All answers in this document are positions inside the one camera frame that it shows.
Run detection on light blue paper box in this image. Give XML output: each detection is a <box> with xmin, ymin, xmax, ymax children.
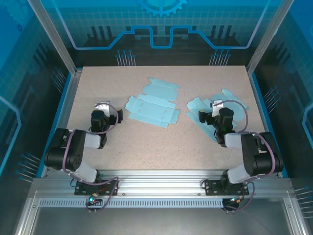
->
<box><xmin>185</xmin><ymin>89</ymin><xmax>250</xmax><ymax>144</ymax></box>
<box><xmin>125</xmin><ymin>76</ymin><xmax>181</xmax><ymax>129</ymax></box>

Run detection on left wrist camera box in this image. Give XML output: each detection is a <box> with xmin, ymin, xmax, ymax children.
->
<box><xmin>94</xmin><ymin>100</ymin><xmax>111</xmax><ymax>116</ymax></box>

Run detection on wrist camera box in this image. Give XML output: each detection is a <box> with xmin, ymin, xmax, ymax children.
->
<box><xmin>94</xmin><ymin>100</ymin><xmax>111</xmax><ymax>116</ymax></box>
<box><xmin>211</xmin><ymin>99</ymin><xmax>224</xmax><ymax>116</ymax></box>

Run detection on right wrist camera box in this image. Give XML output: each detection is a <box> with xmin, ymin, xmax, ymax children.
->
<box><xmin>211</xmin><ymin>99</ymin><xmax>224</xmax><ymax>116</ymax></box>

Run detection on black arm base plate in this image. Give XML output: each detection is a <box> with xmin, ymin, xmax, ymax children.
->
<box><xmin>202</xmin><ymin>179</ymin><xmax>249</xmax><ymax>196</ymax></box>
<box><xmin>74</xmin><ymin>180</ymin><xmax>120</xmax><ymax>196</ymax></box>

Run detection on aluminium frame beam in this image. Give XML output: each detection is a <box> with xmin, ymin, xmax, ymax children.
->
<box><xmin>31</xmin><ymin>170</ymin><xmax>291</xmax><ymax>199</ymax></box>

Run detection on aluminium frame post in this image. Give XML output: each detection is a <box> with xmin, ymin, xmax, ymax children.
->
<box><xmin>246</xmin><ymin>0</ymin><xmax>296</xmax><ymax>76</ymax></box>
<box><xmin>26</xmin><ymin>0</ymin><xmax>83</xmax><ymax>77</ymax></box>

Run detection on slotted grey cable duct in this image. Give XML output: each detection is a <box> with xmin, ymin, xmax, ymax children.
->
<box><xmin>39</xmin><ymin>198</ymin><xmax>224</xmax><ymax>209</ymax></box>

